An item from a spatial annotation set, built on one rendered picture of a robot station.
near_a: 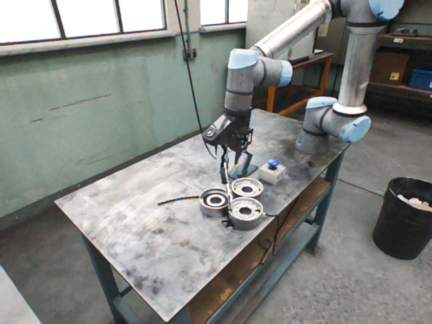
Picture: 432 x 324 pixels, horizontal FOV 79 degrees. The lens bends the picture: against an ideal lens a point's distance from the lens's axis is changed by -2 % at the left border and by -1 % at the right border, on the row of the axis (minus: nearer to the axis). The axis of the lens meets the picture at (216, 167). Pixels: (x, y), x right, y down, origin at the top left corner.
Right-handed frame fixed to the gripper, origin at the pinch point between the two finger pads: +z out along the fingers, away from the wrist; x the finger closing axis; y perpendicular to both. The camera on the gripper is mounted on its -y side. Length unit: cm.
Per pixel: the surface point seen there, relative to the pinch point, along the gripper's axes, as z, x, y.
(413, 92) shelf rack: 3, -5, 344
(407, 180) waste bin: 33, -42, 134
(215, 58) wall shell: -13, 159, 167
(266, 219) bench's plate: 11.2, -16.1, 3.4
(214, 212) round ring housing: 10.2, -3.9, -7.6
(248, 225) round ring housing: 10.1, -14.6, -4.7
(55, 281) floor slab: 98, 85, -36
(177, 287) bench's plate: 15.7, -13.7, -30.4
